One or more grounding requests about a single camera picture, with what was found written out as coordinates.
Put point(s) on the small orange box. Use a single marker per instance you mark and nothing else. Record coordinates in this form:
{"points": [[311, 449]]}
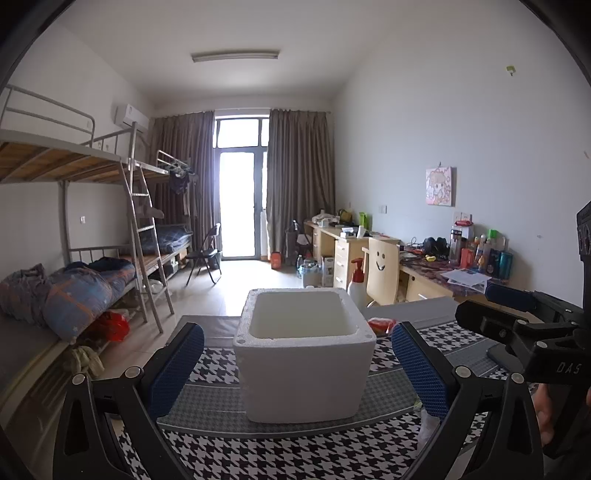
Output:
{"points": [[275, 260]]}

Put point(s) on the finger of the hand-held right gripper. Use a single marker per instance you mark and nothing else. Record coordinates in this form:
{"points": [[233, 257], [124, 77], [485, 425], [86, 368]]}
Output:
{"points": [[510, 295], [485, 321]]}

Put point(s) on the black folding chair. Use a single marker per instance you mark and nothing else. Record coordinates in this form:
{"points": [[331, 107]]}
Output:
{"points": [[205, 254]]}

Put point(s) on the white foam box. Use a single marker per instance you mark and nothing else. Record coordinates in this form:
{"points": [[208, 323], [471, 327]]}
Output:
{"points": [[304, 378]]}

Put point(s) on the white pump bottle red top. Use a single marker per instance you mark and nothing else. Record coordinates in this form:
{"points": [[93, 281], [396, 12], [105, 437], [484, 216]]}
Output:
{"points": [[356, 284]]}

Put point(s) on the green paper bag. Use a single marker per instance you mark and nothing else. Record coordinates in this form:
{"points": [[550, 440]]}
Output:
{"points": [[364, 218]]}

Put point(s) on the white carton blue print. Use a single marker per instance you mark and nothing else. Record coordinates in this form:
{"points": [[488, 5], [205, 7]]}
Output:
{"points": [[328, 272]]}

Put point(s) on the dark blue folded bedding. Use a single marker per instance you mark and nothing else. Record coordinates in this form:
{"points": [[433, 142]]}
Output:
{"points": [[166, 237]]}

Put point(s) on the dark suitcase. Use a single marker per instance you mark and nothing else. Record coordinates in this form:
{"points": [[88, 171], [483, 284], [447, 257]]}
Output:
{"points": [[292, 244]]}

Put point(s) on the ceiling tube light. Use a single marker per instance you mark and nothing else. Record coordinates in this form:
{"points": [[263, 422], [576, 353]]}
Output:
{"points": [[235, 56]]}

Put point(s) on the white paper booklet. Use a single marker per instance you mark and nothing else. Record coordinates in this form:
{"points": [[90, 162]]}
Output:
{"points": [[466, 279]]}

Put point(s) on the pale yellow cloth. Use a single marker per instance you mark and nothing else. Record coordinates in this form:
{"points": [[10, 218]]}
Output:
{"points": [[87, 362]]}

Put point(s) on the black headphones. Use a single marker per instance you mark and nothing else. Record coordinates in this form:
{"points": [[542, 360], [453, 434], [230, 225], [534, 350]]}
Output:
{"points": [[436, 245]]}

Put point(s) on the blue plaid quilt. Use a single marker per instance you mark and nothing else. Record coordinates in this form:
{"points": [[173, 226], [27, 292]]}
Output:
{"points": [[83, 295]]}

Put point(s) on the wooden chair with smiley face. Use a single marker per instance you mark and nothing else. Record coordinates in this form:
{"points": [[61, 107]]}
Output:
{"points": [[383, 272]]}

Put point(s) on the brown curtain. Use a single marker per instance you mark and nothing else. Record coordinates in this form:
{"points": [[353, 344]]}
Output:
{"points": [[184, 170], [300, 175]]}

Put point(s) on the cluster of toiletry bottles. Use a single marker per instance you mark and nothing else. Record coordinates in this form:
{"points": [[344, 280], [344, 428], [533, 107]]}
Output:
{"points": [[480, 254]]}

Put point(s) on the clear plastic wrapper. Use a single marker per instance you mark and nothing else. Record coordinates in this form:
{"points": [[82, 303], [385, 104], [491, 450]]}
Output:
{"points": [[429, 427]]}

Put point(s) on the dark hanging clothes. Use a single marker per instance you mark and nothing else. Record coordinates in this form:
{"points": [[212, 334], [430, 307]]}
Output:
{"points": [[179, 183]]}

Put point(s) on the grey metal bunk bed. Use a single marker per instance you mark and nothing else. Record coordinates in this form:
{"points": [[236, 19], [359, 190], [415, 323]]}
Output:
{"points": [[161, 170], [51, 161]]}

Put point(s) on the glass balcony door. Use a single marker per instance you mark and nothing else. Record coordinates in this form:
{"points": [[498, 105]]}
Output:
{"points": [[240, 198]]}

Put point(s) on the white wall socket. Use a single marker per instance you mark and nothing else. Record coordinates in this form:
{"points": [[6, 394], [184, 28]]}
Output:
{"points": [[463, 216]]}

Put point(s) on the person's right hand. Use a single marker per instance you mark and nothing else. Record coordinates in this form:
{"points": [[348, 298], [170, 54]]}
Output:
{"points": [[542, 410]]}

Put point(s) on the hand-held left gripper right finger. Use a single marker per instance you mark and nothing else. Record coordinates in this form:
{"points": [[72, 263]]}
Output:
{"points": [[425, 369]]}

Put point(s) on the white air conditioner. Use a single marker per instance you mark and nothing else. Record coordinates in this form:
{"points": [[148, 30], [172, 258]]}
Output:
{"points": [[131, 116]]}

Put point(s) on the teal metal can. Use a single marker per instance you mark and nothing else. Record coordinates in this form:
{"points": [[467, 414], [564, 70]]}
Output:
{"points": [[504, 265]]}

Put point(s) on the light wooden desk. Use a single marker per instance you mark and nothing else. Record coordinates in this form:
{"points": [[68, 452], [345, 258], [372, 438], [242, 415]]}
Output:
{"points": [[425, 286], [344, 251]]}

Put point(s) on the red snack packet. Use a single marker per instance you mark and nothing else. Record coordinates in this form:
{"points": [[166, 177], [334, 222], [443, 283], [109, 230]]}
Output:
{"points": [[381, 326]]}

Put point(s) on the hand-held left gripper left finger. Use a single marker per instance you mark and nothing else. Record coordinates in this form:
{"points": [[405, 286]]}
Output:
{"points": [[175, 369]]}

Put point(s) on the grey metal bed ladder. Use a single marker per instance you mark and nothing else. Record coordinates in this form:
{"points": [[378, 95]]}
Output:
{"points": [[143, 235]]}

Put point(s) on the purple crumpled bedding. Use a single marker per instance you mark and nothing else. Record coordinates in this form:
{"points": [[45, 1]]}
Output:
{"points": [[23, 295]]}

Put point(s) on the red plastic bag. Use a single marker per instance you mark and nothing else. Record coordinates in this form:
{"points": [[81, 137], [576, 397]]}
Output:
{"points": [[113, 326]]}

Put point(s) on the grey trash bin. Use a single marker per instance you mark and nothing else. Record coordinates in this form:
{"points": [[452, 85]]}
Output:
{"points": [[311, 276]]}

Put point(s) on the dark drinking bottle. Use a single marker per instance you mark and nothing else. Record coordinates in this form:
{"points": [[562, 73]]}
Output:
{"points": [[456, 247]]}

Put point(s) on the black white houndstooth blanket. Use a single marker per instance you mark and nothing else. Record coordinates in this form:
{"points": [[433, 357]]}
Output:
{"points": [[286, 452]]}

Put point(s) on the pink cartoon wall picture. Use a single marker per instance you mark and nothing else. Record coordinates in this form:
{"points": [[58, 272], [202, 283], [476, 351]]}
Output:
{"points": [[441, 187]]}

